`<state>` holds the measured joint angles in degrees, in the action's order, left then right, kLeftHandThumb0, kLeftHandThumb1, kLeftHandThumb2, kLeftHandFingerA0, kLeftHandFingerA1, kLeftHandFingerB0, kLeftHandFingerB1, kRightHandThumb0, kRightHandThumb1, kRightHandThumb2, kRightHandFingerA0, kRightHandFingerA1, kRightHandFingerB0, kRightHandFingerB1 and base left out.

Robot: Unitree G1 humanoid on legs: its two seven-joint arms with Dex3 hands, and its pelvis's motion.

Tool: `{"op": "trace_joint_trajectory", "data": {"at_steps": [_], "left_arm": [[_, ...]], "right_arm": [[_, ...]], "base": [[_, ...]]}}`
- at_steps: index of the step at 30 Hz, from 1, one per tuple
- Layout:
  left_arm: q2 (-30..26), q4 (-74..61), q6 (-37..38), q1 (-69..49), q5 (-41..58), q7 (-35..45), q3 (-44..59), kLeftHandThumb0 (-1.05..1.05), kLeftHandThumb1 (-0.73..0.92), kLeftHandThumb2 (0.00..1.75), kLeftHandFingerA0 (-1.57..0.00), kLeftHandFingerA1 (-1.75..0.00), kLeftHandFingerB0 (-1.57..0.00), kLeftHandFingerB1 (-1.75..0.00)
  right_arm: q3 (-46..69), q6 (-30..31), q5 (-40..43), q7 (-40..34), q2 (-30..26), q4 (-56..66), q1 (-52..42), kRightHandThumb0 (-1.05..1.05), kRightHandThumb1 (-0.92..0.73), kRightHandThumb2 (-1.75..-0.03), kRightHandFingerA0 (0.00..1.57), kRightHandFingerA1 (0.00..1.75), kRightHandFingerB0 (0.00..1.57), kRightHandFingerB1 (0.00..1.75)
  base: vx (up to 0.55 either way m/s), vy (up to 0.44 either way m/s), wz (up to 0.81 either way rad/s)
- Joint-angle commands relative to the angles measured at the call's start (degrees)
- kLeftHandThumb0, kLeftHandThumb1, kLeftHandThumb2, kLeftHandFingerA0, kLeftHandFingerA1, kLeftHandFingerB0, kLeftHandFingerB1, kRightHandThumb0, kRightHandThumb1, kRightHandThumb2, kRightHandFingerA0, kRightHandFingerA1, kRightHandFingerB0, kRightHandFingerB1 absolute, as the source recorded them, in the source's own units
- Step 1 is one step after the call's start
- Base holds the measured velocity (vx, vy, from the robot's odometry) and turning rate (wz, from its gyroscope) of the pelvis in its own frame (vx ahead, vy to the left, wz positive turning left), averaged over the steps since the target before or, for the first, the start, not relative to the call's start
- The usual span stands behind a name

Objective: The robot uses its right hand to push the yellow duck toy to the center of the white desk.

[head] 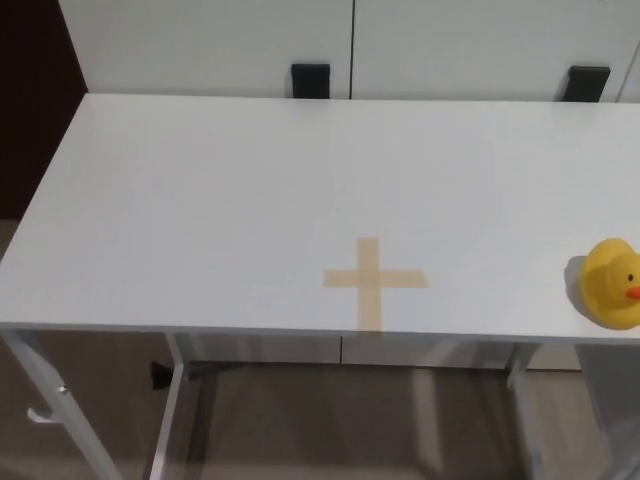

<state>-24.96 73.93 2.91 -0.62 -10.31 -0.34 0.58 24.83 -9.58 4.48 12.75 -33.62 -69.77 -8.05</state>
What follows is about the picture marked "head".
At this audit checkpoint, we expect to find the black cabinet handle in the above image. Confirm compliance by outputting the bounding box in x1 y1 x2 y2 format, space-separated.
566 64 611 104
291 62 332 99

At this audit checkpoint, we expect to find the small black floor object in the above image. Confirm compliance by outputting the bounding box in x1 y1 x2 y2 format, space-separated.
149 360 174 390

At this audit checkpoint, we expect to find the white desk side hook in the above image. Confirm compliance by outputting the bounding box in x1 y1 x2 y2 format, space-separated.
26 405 65 427

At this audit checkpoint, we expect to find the white metal desk leg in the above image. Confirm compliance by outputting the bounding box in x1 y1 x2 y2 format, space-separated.
505 341 549 480
146 332 190 480
0 328 124 480
573 342 640 480

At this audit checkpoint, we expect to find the yellow rubber duck toy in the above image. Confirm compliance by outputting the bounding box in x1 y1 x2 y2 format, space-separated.
578 237 640 331

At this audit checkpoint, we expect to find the white cabinet door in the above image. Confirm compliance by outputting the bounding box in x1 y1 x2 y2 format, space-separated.
351 0 632 104
56 0 355 100

